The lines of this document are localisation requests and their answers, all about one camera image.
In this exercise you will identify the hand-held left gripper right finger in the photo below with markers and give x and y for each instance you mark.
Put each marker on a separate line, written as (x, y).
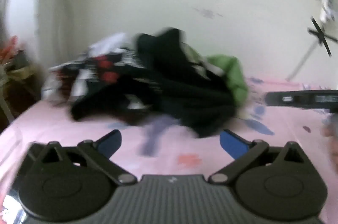
(230, 144)

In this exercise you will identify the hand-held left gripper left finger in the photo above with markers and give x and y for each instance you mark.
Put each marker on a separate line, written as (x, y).
(111, 143)

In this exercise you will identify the black white red patterned garment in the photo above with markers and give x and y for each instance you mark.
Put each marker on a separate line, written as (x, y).
(105, 66)

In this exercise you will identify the person's right hand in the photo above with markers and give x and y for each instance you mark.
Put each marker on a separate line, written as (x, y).
(331, 139)

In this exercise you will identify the pink floral bedsheet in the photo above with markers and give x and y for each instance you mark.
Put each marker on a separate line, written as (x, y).
(79, 131)

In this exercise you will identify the black tape cross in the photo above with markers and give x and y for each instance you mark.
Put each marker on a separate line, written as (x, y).
(320, 33)

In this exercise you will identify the dark cluttered side table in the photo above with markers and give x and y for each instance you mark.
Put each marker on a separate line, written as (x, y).
(18, 86)

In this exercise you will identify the red orange object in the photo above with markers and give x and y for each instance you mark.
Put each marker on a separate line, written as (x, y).
(9, 48)

